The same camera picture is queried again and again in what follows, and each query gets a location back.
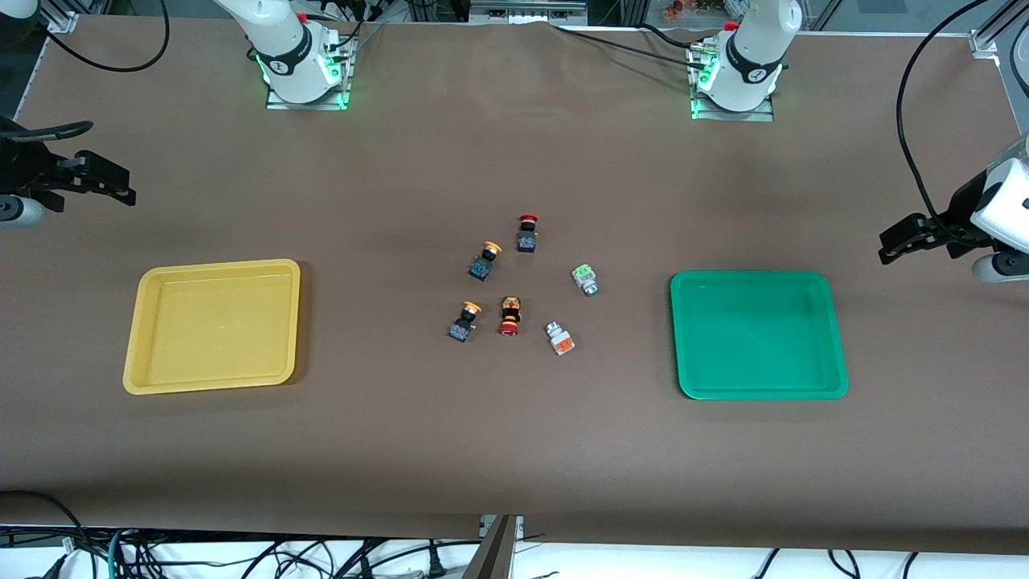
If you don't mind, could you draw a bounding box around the yellow button blue body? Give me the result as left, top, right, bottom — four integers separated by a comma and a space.
469, 240, 503, 282
449, 302, 483, 344

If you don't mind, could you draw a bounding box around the yellow plastic tray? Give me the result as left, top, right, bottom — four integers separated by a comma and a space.
122, 258, 301, 396

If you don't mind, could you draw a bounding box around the green plastic tray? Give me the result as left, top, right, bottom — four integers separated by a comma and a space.
670, 270, 850, 400

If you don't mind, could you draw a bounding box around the brown table cover mat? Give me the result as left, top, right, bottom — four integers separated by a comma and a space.
0, 14, 1029, 556

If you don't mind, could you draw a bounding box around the grey equipment box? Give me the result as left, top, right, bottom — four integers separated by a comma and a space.
469, 0, 589, 27

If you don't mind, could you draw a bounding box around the brown wooden beam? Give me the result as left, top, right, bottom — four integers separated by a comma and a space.
460, 516, 517, 579

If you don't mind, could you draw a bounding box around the aluminium frame profile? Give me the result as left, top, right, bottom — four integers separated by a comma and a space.
969, 0, 1029, 59
44, 0, 79, 35

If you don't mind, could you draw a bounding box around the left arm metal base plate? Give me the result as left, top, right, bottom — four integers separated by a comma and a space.
689, 40, 776, 123

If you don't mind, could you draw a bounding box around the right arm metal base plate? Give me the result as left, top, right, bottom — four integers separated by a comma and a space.
265, 32, 355, 111

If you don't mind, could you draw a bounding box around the long black base cable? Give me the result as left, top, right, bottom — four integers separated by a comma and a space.
551, 23, 708, 70

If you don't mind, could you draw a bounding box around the green floor cable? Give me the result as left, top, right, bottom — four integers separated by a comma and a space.
107, 527, 133, 579

